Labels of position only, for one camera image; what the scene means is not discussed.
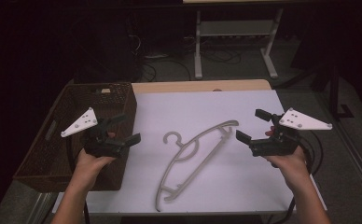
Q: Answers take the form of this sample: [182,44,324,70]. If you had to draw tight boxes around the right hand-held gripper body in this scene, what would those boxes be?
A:
[249,107,333,158]

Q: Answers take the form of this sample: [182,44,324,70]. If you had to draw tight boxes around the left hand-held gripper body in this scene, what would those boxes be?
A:
[60,106,131,158]

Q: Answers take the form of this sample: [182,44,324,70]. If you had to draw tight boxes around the grey plastic clothes hanger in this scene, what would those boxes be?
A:
[154,119,240,213]

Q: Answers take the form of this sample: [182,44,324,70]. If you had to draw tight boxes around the brown wicker basket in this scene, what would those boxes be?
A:
[12,81,138,193]

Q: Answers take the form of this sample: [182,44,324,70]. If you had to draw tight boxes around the person's left hand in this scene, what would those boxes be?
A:
[71,148,118,189]

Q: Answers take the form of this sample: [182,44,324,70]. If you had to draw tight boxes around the person's right hand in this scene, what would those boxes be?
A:
[263,145,312,191]

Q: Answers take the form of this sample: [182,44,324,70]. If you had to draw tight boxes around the white table mat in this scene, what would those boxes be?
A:
[51,90,328,217]

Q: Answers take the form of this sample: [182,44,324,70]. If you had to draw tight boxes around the black floor stand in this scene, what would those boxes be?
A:
[289,62,355,119]

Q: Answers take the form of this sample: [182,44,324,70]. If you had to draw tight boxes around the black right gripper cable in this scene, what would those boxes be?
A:
[271,130,325,224]

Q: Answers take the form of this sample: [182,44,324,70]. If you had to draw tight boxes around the tangled black floor cables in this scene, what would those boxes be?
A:
[201,48,243,65]

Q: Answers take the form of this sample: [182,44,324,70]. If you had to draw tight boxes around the black floor cable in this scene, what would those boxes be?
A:
[140,57,192,82]

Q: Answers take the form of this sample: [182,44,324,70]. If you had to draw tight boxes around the white metal table frame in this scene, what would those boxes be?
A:
[193,8,285,80]

